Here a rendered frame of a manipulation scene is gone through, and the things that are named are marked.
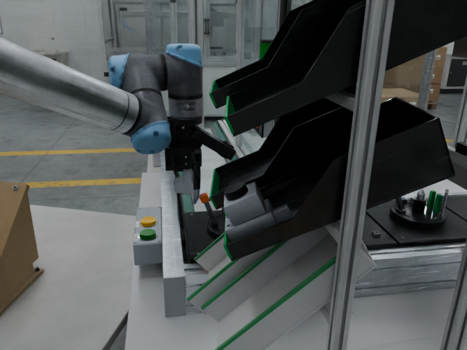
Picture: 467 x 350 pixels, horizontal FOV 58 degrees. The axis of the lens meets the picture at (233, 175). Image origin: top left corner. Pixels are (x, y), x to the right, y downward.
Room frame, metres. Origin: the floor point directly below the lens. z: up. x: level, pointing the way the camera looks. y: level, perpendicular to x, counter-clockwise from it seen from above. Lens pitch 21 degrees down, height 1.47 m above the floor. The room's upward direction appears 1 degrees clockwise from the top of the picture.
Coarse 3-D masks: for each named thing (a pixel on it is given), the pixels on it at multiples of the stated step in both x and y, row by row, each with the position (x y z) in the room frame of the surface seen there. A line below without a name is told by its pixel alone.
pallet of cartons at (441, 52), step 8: (440, 48) 7.28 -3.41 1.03; (440, 56) 7.28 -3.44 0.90; (440, 64) 7.29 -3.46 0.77; (440, 72) 7.29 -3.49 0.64; (432, 80) 7.27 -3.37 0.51; (440, 80) 7.30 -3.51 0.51; (432, 88) 7.28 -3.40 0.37; (440, 88) 7.30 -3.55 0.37; (432, 96) 7.28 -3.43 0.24; (432, 104) 7.28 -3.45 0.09
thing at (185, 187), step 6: (186, 174) 0.89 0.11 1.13; (192, 174) 0.89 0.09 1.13; (186, 180) 0.89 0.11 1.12; (192, 180) 0.89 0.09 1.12; (174, 186) 0.89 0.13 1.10; (180, 186) 0.89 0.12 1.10; (186, 186) 0.89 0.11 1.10; (192, 186) 0.89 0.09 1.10; (180, 192) 0.89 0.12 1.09; (186, 192) 0.90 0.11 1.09; (192, 192) 0.89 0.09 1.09; (198, 192) 0.89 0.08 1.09; (198, 198) 0.91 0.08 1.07
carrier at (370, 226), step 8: (368, 216) 1.02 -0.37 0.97; (368, 224) 0.97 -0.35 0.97; (376, 224) 0.98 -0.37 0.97; (368, 232) 0.93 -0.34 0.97; (384, 232) 0.93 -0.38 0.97; (368, 240) 0.89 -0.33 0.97; (376, 240) 0.89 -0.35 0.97; (384, 240) 0.89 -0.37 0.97; (392, 240) 0.89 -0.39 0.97; (368, 248) 0.87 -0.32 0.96; (376, 248) 0.87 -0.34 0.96
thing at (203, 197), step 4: (204, 192) 0.93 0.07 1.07; (200, 196) 0.92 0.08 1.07; (204, 196) 0.91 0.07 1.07; (204, 200) 0.91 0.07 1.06; (208, 200) 0.91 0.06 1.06; (204, 204) 0.92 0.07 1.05; (208, 204) 0.92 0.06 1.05; (208, 208) 0.92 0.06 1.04; (208, 212) 0.92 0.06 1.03; (212, 212) 0.92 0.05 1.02; (212, 216) 0.92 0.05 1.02; (212, 220) 0.92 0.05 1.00; (216, 220) 0.92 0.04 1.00
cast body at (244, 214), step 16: (224, 192) 0.49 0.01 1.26; (240, 192) 0.48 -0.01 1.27; (256, 192) 0.47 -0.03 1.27; (224, 208) 0.47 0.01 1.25; (240, 208) 0.47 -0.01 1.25; (256, 208) 0.47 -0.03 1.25; (272, 208) 0.50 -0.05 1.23; (288, 208) 0.49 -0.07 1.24; (240, 224) 0.47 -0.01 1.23; (256, 224) 0.47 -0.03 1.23; (272, 224) 0.47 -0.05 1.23
